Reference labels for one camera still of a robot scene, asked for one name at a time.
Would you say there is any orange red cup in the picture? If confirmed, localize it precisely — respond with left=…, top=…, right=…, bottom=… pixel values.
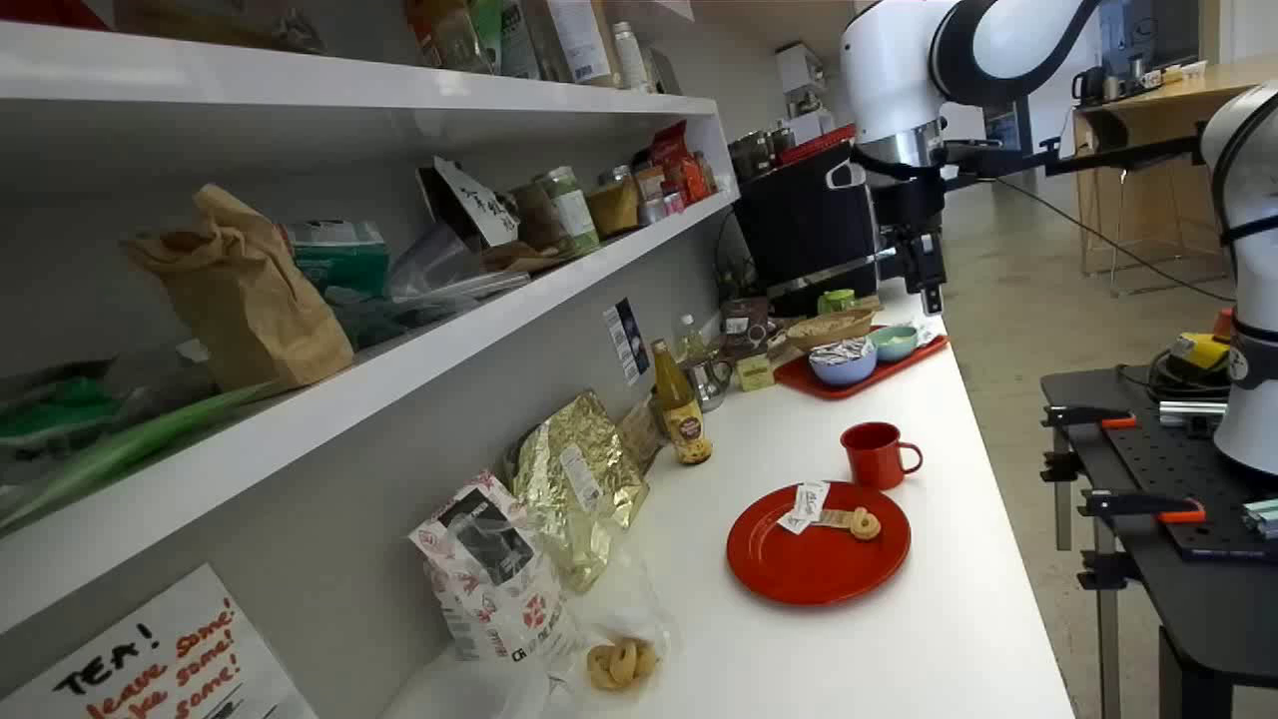
left=844, top=423, right=922, bottom=490

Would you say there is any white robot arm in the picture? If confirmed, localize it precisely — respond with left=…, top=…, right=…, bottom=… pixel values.
left=837, top=0, right=1103, bottom=169

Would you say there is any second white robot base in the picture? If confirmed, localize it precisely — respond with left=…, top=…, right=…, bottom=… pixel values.
left=1202, top=83, right=1278, bottom=475

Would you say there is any white tag on plate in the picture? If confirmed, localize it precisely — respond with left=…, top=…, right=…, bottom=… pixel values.
left=779, top=482, right=831, bottom=534

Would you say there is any orange red plate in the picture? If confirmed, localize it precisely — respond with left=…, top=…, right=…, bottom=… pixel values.
left=725, top=482, right=912, bottom=605

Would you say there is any cookie on plate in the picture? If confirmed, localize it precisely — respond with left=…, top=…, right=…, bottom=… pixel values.
left=817, top=508, right=881, bottom=544

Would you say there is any yellow oil bottle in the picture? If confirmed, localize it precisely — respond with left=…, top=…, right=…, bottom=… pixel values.
left=651, top=338, right=713, bottom=467

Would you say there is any gold foil bag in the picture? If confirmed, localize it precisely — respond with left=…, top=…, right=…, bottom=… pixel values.
left=508, top=395, right=647, bottom=593

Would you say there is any green lidded jar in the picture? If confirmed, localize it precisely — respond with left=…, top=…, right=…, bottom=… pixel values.
left=543, top=162, right=600, bottom=254

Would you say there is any red tray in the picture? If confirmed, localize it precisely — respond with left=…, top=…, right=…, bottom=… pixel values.
left=773, top=334, right=952, bottom=400

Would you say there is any blue white bowl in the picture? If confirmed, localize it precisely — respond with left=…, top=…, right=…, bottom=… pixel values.
left=805, top=338, right=878, bottom=387

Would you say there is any black coffee machine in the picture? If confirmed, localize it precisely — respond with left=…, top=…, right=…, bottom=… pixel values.
left=735, top=149, right=878, bottom=316

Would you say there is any green bowl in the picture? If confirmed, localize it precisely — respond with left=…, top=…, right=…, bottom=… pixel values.
left=870, top=322, right=918, bottom=363

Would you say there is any white printed coffee bag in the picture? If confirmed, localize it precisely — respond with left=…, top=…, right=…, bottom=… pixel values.
left=413, top=475, right=574, bottom=663

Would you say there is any plastic bag with cookie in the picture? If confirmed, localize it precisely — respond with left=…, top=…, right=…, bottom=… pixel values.
left=566, top=605, right=669, bottom=699

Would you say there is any brown paper bag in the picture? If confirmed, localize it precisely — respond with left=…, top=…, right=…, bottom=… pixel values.
left=126, top=183, right=355, bottom=387

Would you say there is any handwritten tea sign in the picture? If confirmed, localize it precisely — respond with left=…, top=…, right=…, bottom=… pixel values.
left=0, top=567, right=318, bottom=719

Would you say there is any green leafy packet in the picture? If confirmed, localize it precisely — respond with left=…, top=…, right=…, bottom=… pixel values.
left=0, top=359, right=278, bottom=534

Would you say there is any black workbench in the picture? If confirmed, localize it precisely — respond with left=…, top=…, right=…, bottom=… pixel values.
left=1037, top=367, right=1278, bottom=719

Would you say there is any blue white wall card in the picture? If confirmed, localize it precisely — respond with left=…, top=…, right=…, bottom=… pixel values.
left=610, top=298, right=651, bottom=382

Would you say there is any orange handled clamp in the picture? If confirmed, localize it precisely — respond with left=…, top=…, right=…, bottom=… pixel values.
left=1082, top=490, right=1205, bottom=527

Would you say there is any white wall shelf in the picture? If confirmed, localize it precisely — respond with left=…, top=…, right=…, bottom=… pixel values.
left=0, top=18, right=735, bottom=631

